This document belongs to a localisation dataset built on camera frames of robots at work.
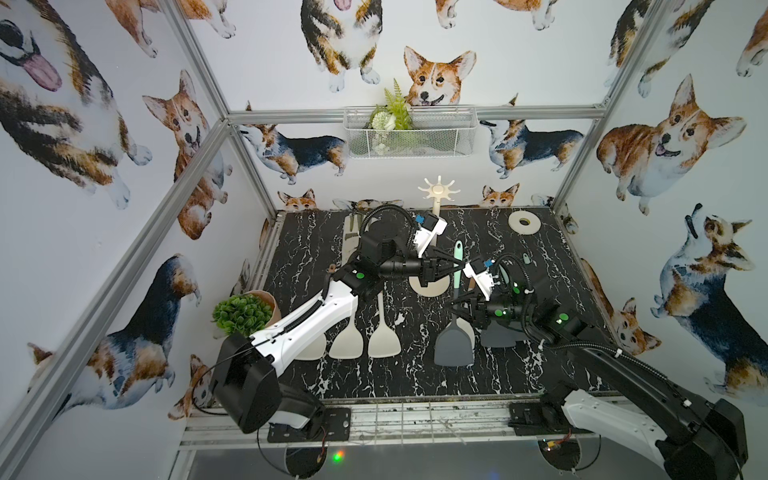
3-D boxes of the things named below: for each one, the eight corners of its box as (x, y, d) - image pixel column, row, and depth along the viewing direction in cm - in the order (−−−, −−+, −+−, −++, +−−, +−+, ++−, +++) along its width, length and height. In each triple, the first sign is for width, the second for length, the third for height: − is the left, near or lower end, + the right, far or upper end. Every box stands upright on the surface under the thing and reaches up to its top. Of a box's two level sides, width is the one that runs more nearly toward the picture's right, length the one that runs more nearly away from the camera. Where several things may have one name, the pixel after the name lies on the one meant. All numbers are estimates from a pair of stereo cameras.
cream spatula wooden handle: (331, 361, 86) (328, 356, 83) (337, 322, 94) (335, 316, 91) (362, 360, 86) (361, 356, 83) (366, 321, 94) (364, 316, 90)
